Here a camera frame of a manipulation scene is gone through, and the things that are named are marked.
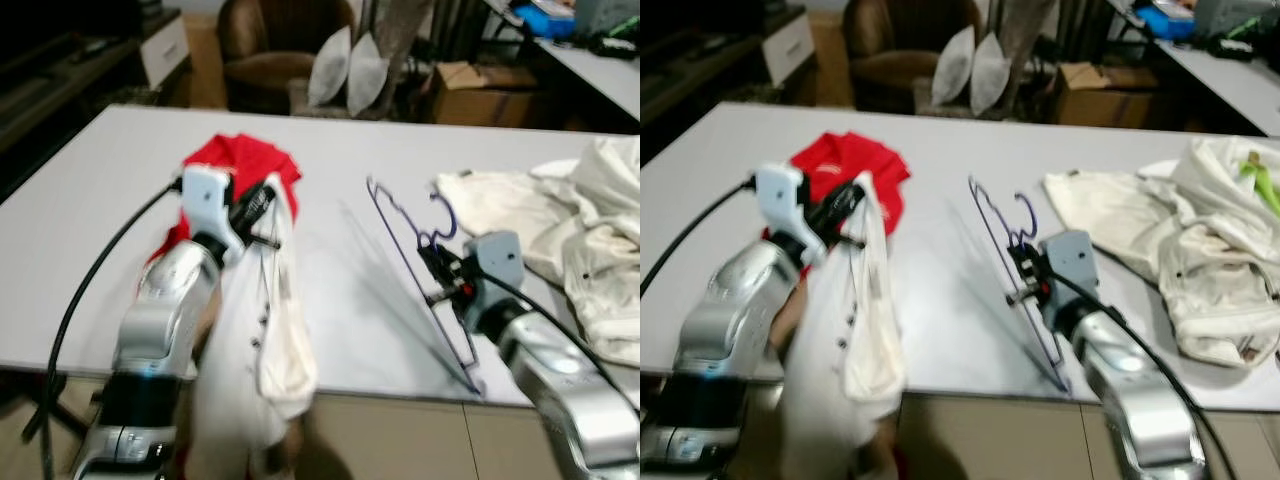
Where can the white polo shirt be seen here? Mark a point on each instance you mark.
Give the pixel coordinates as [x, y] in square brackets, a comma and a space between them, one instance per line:
[840, 400]
[240, 400]

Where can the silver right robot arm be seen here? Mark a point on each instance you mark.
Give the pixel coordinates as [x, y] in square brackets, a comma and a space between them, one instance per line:
[560, 390]
[1130, 400]

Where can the red shirt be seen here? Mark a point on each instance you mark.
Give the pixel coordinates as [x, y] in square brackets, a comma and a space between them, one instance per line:
[240, 160]
[850, 160]

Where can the cream shirt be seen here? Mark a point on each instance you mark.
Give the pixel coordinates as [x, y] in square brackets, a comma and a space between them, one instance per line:
[1110, 205]
[500, 210]

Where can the cream buttoned jacket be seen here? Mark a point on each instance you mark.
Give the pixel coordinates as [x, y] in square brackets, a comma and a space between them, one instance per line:
[610, 270]
[1220, 280]

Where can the white drawer unit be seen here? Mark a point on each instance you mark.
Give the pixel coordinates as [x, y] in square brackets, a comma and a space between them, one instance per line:
[790, 48]
[165, 50]

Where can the white pillow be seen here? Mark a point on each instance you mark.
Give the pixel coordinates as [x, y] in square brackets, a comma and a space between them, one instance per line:
[368, 75]
[330, 65]
[955, 65]
[992, 75]

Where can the brown leather armchair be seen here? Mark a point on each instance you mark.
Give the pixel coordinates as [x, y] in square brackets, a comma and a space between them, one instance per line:
[270, 40]
[895, 40]

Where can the open brown cardboard box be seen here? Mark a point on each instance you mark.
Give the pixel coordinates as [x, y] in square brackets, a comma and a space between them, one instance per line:
[490, 100]
[1110, 100]

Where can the black low cabinet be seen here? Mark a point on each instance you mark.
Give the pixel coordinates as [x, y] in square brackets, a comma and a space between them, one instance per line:
[690, 90]
[60, 90]

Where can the beige patterned curtain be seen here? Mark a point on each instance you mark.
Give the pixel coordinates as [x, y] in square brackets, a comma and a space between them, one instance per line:
[1030, 30]
[405, 30]

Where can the green cloth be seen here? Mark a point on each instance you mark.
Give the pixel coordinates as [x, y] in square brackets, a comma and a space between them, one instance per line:
[1262, 185]

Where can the blue box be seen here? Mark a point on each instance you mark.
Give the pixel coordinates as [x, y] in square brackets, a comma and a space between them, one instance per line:
[550, 20]
[1165, 22]

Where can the grey device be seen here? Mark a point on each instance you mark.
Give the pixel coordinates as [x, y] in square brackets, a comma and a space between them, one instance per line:
[610, 12]
[1235, 12]

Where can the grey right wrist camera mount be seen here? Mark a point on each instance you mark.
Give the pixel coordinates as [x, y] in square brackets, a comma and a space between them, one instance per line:
[1068, 262]
[495, 265]

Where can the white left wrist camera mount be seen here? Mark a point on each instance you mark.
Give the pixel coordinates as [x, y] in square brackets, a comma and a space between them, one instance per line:
[208, 200]
[778, 195]

